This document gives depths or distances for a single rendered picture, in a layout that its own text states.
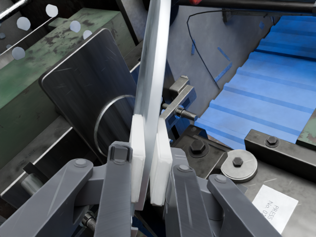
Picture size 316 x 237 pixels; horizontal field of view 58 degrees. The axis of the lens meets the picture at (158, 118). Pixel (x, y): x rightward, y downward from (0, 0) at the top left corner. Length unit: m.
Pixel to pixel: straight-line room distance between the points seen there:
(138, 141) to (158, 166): 0.02
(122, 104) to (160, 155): 0.37
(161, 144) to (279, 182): 0.31
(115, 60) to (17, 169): 0.27
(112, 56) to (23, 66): 0.23
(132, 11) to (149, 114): 0.53
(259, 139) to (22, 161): 0.42
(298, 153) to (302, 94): 1.86
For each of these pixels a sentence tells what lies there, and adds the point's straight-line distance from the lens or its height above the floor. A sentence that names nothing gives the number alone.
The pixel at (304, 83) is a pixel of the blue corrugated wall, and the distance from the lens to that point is 2.34.
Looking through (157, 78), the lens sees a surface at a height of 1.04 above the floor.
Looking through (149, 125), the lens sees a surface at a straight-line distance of 0.18.
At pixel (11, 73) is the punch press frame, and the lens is 0.66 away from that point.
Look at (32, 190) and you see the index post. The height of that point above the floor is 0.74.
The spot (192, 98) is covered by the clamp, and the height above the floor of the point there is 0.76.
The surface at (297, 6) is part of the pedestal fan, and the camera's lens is 1.24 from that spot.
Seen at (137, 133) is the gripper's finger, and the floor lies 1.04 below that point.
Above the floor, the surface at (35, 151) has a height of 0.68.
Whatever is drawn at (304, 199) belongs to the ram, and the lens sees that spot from 0.45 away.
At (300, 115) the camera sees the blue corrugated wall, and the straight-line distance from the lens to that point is 2.16.
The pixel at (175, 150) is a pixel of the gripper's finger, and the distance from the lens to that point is 0.18.
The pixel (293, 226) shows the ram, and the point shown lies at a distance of 0.43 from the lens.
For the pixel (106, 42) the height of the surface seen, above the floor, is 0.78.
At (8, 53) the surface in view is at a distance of 0.91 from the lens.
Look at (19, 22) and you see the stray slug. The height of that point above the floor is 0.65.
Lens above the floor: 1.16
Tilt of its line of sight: 38 degrees down
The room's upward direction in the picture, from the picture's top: 112 degrees clockwise
